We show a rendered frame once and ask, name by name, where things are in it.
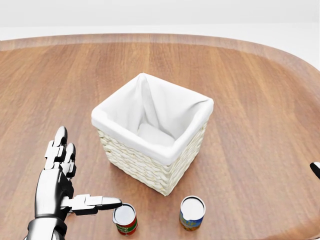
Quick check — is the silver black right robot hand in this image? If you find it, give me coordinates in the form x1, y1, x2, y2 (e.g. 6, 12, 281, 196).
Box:
309, 161, 320, 180

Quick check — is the blue yellow labelled tin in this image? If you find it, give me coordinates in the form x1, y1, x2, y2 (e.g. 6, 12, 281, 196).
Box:
179, 195, 207, 232

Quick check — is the red labelled soup tin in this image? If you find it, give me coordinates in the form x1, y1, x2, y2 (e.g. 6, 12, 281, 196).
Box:
112, 202, 139, 237

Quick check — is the white lined wicker basket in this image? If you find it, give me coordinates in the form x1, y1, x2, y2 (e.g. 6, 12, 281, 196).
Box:
90, 72, 215, 197

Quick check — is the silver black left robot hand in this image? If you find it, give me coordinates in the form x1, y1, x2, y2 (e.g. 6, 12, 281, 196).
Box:
34, 125, 123, 219

